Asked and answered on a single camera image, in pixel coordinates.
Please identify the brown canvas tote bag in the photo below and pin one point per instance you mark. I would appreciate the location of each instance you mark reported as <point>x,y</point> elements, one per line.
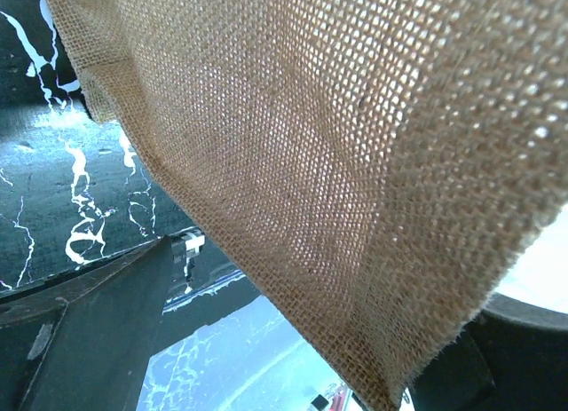
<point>375,167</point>

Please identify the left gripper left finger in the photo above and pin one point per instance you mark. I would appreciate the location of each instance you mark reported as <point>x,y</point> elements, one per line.
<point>84,343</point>

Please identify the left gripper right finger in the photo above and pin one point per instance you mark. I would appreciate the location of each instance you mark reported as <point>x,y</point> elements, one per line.
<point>512,356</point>

